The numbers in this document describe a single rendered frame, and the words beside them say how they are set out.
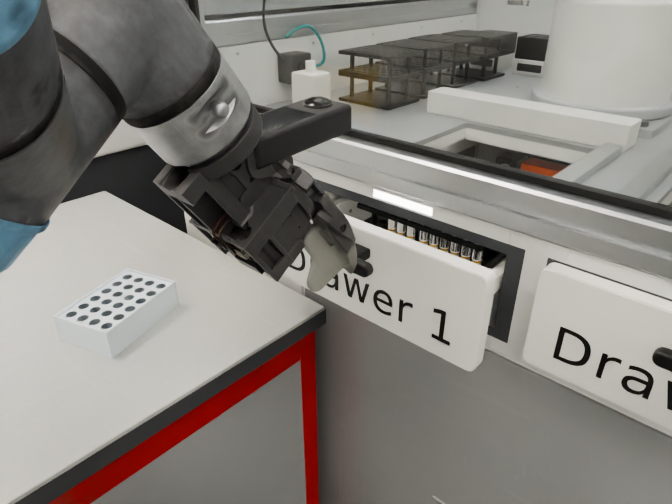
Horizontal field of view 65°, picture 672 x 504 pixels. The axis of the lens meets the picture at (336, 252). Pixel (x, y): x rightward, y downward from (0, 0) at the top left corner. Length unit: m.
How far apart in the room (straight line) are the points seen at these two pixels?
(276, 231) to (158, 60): 0.16
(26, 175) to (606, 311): 0.44
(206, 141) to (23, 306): 0.54
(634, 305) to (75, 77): 0.43
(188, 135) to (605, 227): 0.34
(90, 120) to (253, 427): 0.54
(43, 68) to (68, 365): 0.53
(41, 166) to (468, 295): 0.37
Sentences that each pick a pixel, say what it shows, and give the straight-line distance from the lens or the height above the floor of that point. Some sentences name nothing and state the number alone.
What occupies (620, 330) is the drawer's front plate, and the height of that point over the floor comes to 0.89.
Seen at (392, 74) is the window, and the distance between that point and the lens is 0.59.
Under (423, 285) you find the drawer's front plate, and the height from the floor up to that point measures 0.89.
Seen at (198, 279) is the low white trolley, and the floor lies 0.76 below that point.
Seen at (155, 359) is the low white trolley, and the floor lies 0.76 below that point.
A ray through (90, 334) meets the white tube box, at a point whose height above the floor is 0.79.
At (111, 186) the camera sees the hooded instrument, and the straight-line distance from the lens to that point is 1.31.
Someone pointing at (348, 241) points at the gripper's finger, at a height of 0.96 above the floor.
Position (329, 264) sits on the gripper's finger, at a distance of 0.48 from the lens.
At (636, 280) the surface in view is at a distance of 0.52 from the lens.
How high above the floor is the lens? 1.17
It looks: 29 degrees down
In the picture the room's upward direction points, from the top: straight up
